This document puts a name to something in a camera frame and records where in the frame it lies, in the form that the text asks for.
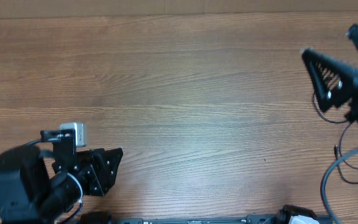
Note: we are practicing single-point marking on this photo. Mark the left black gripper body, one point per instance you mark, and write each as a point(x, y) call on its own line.
point(93, 178)

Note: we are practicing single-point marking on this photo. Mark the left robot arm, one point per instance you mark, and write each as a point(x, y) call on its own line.
point(38, 186)

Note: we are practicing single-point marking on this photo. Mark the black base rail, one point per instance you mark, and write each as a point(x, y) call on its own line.
point(250, 219)

